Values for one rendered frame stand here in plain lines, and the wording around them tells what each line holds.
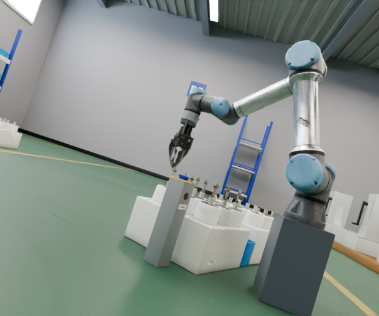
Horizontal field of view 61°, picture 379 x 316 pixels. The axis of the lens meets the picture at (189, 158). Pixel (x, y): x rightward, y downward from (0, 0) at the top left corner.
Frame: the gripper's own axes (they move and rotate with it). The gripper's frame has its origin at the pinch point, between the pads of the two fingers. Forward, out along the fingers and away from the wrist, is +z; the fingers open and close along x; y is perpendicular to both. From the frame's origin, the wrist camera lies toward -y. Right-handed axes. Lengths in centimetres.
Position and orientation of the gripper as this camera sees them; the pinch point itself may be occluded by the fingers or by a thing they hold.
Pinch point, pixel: (172, 165)
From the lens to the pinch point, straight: 142.6
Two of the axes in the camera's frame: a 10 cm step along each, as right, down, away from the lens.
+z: -3.2, 9.5, -0.4
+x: 9.1, 3.2, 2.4
